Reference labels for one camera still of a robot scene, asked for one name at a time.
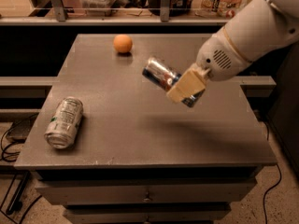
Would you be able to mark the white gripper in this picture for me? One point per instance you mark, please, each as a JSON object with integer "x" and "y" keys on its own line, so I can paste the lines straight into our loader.
{"x": 221, "y": 57}

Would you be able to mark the red bull can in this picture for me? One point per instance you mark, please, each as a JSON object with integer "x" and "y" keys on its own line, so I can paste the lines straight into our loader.
{"x": 166, "y": 77}

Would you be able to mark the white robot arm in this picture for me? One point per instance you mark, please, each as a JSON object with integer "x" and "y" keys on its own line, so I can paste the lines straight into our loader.
{"x": 259, "y": 28}

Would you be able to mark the silver 7up can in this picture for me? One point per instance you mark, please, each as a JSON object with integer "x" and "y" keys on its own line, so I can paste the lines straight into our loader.
{"x": 63, "y": 127}

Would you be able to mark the orange ball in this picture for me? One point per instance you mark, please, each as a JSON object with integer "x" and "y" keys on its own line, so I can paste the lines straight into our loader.
{"x": 122, "y": 43}

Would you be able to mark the drawer knob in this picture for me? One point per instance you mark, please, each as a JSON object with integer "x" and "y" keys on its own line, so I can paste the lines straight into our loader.
{"x": 147, "y": 198}

